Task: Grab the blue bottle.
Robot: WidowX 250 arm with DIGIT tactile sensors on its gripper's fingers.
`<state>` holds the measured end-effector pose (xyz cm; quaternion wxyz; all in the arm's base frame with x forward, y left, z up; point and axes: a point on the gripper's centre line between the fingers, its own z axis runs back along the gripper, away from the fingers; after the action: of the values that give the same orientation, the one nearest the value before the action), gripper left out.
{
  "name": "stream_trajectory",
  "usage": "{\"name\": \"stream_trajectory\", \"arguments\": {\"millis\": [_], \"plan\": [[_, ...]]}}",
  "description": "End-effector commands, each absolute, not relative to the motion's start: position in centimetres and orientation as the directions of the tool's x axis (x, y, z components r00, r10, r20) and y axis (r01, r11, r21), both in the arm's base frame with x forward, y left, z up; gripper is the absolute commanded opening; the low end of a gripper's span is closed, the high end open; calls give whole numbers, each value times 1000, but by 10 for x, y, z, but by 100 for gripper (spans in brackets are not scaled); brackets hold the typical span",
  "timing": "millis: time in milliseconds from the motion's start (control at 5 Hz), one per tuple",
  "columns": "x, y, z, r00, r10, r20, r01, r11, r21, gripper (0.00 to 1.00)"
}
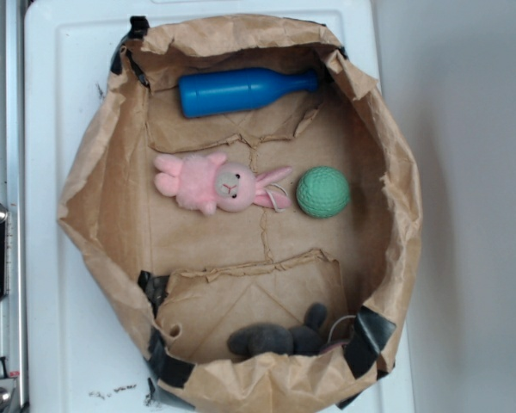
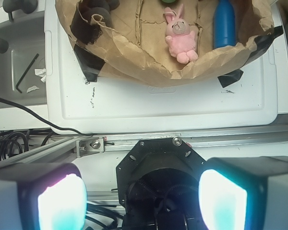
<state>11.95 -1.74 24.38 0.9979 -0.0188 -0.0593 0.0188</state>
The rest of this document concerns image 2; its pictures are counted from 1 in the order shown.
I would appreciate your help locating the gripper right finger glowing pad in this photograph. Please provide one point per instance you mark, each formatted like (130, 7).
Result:
(245, 193)

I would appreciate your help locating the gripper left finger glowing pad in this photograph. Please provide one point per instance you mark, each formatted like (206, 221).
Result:
(42, 196)

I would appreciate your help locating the white plastic lid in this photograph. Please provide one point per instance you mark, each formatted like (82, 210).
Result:
(122, 106)

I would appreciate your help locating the clear plastic tray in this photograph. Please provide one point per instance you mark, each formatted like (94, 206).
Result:
(26, 37)

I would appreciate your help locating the black hex key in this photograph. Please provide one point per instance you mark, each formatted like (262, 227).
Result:
(25, 72)

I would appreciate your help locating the pink plush bunny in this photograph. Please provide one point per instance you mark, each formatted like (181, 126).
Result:
(180, 38)

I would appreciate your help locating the brown paper bag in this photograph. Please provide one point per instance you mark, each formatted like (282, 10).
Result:
(134, 47)

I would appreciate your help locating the dark grey plush toy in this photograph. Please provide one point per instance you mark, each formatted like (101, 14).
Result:
(99, 10)

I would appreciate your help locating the green round object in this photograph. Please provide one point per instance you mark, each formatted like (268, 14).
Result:
(168, 1)

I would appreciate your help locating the aluminium extrusion rail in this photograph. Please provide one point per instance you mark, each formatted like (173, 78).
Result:
(68, 148)

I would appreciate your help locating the black octagonal mount plate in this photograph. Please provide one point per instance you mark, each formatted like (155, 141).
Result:
(153, 166)

